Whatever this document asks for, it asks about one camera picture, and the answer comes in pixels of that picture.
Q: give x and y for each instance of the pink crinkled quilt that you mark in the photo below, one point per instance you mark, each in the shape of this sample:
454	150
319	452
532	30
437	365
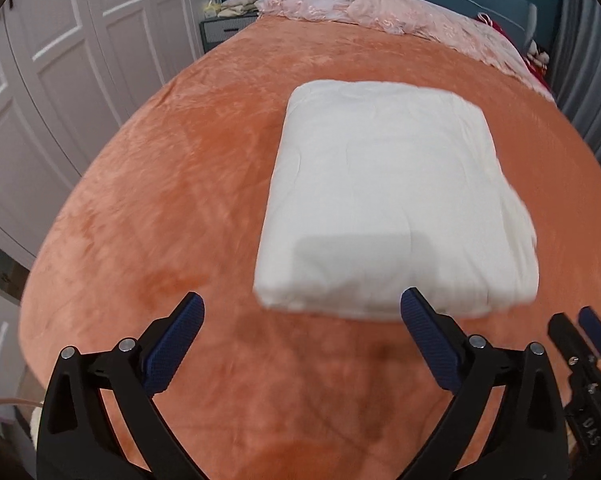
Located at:
380	10

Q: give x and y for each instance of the cream cloth bundle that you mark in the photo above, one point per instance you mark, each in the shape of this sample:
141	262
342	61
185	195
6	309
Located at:
240	6

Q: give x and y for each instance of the grey-blue nightstand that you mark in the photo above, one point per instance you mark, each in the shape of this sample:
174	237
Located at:
223	32

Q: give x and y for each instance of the red cloth with white loop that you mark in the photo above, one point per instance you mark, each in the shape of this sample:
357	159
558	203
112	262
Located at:
488	19

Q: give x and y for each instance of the orange fleece blanket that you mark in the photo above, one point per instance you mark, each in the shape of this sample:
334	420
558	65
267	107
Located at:
155	185

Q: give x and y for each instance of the small yellow item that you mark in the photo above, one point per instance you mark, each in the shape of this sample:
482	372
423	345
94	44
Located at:
210	8

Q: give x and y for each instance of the red and white cloth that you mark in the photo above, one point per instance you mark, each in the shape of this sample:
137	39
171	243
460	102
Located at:
536	67

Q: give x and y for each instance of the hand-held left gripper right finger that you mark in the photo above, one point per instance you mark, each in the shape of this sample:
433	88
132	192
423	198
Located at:
430	340

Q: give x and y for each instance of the white panelled wardrobe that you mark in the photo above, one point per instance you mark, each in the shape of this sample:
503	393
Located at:
80	60

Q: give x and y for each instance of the white blanket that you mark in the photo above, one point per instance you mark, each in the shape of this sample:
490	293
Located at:
390	185

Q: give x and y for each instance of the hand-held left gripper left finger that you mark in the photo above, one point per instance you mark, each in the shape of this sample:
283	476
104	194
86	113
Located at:
173	345

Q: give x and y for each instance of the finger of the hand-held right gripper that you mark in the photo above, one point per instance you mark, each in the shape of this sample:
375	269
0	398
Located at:
598	332
568	342

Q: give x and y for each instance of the grey curtain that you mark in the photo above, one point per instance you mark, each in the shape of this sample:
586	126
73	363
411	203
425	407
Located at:
590	85

